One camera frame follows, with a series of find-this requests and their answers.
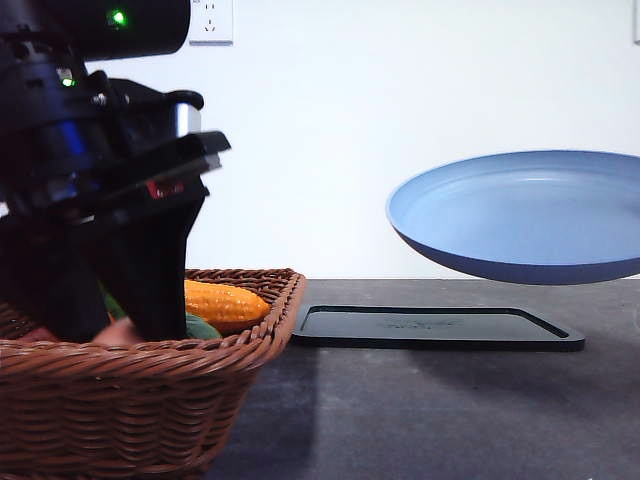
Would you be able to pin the brown wicker basket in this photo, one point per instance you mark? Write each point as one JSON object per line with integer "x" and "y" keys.
{"x": 158, "y": 410}

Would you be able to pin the green toy vegetable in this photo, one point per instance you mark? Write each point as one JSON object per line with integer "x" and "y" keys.
{"x": 198, "y": 327}

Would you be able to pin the blue plate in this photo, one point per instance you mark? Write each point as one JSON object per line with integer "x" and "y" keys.
{"x": 530, "y": 217}

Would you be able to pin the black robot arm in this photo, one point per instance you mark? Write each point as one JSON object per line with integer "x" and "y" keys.
{"x": 49, "y": 31}

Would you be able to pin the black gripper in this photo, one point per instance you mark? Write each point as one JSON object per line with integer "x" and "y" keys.
{"x": 79, "y": 146}

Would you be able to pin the black tray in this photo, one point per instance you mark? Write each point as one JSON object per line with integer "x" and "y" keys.
{"x": 431, "y": 327}

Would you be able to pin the white wall socket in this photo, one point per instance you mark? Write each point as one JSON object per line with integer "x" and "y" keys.
{"x": 211, "y": 23}

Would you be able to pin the orange toy corn cob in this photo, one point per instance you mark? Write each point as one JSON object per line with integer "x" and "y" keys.
{"x": 222, "y": 305}

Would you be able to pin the brown egg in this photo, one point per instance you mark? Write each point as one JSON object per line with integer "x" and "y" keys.
{"x": 119, "y": 332}

